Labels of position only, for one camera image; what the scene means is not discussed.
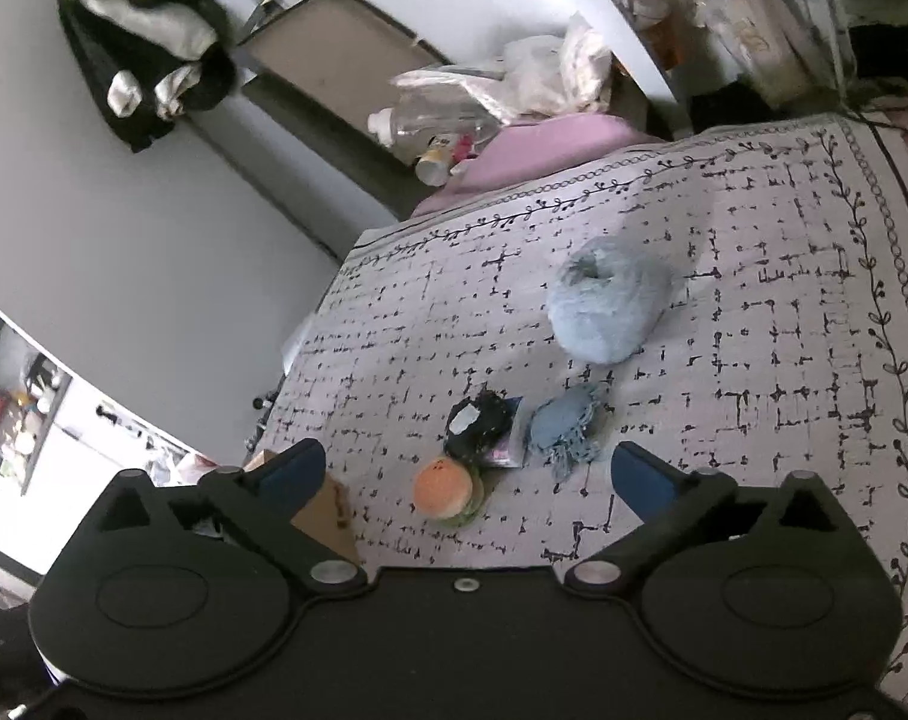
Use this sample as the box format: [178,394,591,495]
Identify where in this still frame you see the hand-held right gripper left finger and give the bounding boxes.
[86,439,369,595]

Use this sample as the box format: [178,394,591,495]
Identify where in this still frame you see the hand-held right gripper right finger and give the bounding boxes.
[565,441,860,598]

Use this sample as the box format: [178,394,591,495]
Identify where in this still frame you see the cardboard box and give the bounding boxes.
[242,448,362,565]

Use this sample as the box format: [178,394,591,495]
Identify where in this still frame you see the blue-grey tasselled cloth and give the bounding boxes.
[527,382,611,479]

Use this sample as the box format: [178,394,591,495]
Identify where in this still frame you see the black pouch with white label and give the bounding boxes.
[443,388,521,464]

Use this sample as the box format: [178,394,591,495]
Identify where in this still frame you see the fluffy light blue plush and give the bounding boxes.
[545,235,674,367]

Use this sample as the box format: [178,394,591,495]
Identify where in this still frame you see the small printed packet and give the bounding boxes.
[482,396,534,470]

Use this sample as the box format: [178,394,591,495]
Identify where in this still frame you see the grey printed blanket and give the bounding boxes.
[263,112,908,707]

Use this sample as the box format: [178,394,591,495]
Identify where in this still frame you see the cluttered shelf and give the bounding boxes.
[0,306,74,497]

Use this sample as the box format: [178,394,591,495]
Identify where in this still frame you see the pink pillow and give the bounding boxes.
[412,115,674,217]

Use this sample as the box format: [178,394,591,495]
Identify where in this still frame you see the clear plastic bottle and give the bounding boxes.
[368,105,501,166]

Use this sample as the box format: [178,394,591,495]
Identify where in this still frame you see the crumpled white plastic bags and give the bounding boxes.
[392,13,614,125]

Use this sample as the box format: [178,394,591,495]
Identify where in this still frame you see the folded table board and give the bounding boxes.
[232,0,453,130]

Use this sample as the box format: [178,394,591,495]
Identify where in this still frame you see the pile of black and white clothes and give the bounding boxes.
[25,0,239,155]

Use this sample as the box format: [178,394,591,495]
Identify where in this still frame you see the white shelf unit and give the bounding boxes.
[540,0,861,137]

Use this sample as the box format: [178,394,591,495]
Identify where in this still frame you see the dark cloth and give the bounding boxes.
[847,22,908,82]

